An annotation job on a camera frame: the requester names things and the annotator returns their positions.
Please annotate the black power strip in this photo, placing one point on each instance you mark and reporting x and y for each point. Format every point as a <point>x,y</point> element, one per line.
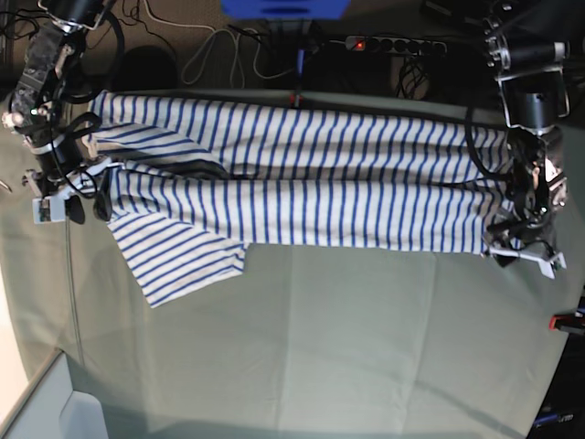
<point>397,46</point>

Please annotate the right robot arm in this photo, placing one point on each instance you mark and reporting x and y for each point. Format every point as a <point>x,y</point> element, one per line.
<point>51,79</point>

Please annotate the red clamp right edge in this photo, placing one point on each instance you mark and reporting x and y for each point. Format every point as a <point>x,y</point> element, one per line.
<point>571,323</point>

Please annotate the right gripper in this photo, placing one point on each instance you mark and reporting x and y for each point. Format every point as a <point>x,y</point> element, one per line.
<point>59,197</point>

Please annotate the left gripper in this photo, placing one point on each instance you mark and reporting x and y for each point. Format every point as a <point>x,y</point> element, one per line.
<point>512,240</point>

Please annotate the green table cloth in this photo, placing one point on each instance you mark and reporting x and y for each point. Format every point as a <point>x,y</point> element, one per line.
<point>308,341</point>

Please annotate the black round stool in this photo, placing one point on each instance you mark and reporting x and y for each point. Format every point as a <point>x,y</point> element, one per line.
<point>146,68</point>

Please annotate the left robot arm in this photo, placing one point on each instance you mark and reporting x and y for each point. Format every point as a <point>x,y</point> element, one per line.
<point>526,44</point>

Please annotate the blue box top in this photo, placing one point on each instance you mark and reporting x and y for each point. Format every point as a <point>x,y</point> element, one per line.
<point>284,9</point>

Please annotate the red clamp top centre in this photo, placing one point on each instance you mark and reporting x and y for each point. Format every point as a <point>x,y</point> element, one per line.
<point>296,100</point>

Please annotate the blue white striped t-shirt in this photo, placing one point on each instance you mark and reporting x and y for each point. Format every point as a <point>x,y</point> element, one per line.
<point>198,182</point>

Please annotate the white bin bottom left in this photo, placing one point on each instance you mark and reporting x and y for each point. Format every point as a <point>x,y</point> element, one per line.
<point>49,407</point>

